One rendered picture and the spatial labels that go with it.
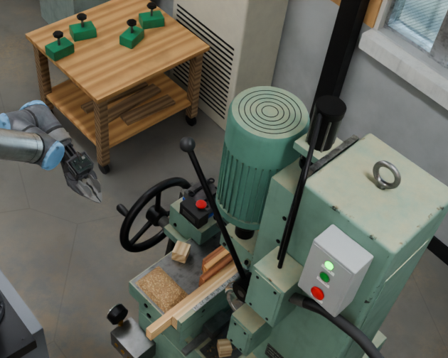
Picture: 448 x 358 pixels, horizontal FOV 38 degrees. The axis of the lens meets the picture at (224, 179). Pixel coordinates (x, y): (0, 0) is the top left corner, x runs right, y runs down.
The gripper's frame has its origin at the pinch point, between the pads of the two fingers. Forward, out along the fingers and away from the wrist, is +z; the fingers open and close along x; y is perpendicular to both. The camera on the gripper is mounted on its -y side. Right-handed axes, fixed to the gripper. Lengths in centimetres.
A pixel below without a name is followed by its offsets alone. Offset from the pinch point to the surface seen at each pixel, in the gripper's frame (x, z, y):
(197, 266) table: 3.1, 36.7, 21.4
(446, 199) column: 19, 59, 96
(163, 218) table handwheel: 11.0, 17.6, 6.6
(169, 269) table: -3.4, 32.6, 19.9
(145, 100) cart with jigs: 88, -53, -88
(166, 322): -16, 44, 27
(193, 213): 8.9, 24.6, 28.5
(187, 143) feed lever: -4, 17, 71
